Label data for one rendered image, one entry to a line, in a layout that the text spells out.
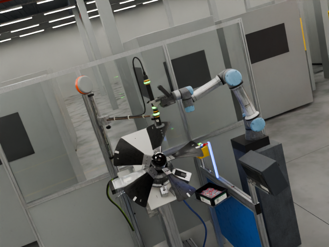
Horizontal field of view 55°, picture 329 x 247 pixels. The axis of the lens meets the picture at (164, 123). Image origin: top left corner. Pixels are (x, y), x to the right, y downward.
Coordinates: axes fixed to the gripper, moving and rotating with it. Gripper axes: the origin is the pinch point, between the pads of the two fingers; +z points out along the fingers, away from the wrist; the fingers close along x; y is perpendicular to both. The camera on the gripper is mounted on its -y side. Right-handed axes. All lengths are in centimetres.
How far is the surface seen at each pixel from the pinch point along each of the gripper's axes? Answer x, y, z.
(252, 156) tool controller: -65, 41, -38
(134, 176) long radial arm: 8, 54, 27
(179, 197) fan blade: -25, 69, 4
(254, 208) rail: -54, 83, -37
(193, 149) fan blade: -2, 47, -23
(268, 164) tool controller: -81, 42, -37
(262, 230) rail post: -54, 102, -39
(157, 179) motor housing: 3, 62, 11
